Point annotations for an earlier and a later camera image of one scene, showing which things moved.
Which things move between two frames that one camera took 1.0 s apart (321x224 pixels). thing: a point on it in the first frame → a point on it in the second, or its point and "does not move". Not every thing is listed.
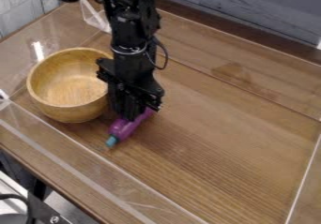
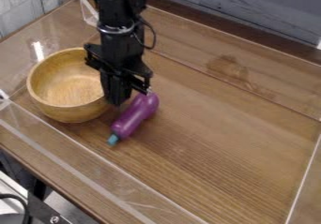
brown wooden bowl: x=65 y=88 does not move
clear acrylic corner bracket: x=92 y=11 does not move
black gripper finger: x=140 y=102 → x=119 y=88
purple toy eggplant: x=121 y=126 does not move
